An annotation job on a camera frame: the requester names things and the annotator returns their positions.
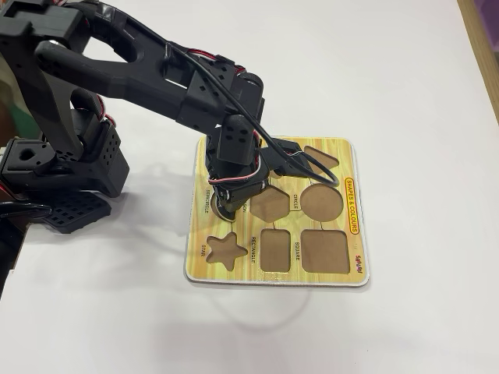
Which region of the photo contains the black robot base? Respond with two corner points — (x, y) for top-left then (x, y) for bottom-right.
(0, 116), (131, 235)

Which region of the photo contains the black camera cable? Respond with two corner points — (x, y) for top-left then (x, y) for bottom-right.
(77, 0), (339, 187)

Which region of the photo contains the red white servo wire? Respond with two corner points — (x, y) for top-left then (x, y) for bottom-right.
(207, 132), (266, 186)

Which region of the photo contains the purple background object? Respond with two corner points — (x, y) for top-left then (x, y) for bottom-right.
(472, 0), (499, 54)

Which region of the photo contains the black base power cable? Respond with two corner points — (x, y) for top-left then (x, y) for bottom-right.
(0, 200), (54, 222)

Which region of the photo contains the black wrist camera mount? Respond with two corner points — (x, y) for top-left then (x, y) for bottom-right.
(260, 136), (315, 179)

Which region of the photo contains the black semicircle piece yellow pin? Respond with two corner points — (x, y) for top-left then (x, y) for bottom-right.
(213, 193), (236, 224)

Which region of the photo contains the wooden shape puzzle board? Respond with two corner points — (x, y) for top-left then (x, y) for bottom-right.
(182, 136), (371, 288)

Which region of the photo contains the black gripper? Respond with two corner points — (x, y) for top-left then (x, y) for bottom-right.
(206, 153), (274, 223)

